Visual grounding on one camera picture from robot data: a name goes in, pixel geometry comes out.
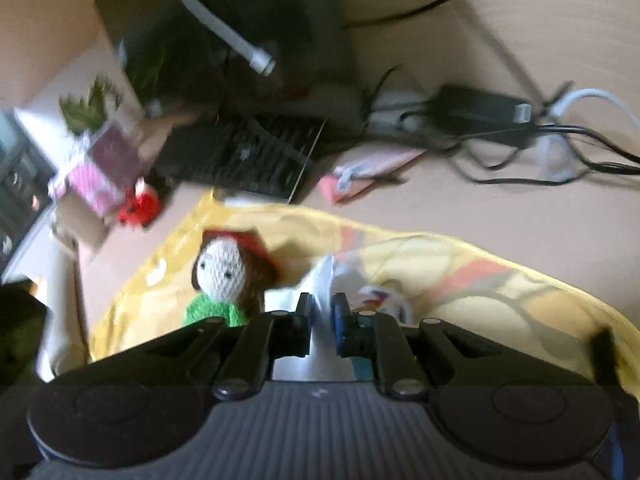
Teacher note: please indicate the brown cardboard box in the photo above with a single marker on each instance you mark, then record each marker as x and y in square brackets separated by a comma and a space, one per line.
[82, 225]

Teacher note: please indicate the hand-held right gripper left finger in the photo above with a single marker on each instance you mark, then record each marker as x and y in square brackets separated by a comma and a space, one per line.
[305, 310]

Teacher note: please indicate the crochet doll green sweater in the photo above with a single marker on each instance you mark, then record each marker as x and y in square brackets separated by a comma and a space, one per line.
[222, 270]

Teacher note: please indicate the green leafy plant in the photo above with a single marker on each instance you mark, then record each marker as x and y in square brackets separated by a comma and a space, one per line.
[90, 107]

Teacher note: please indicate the blue white wipes packet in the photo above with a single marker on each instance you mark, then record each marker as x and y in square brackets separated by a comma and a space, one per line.
[320, 280]

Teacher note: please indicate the black monitor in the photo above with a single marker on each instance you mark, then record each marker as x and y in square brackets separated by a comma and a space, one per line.
[165, 35]

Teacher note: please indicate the yellow printed cloth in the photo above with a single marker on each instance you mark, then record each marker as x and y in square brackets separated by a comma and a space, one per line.
[500, 300]

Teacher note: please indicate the black power adapter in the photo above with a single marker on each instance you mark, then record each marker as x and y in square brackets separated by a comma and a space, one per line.
[475, 107]

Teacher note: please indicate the red crochet toy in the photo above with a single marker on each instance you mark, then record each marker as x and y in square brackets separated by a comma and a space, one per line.
[142, 207]

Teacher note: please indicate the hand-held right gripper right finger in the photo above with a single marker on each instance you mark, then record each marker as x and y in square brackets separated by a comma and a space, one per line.
[341, 316]

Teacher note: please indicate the dark blurred object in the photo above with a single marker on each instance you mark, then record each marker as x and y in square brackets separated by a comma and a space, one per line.
[22, 335]

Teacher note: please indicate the pink box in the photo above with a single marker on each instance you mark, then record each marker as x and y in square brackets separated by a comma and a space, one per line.
[105, 165]

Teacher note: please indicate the pink tube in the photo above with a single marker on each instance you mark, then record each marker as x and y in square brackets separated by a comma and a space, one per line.
[360, 175]

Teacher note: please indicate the black keyboard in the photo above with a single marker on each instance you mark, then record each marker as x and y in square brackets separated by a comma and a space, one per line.
[240, 155]

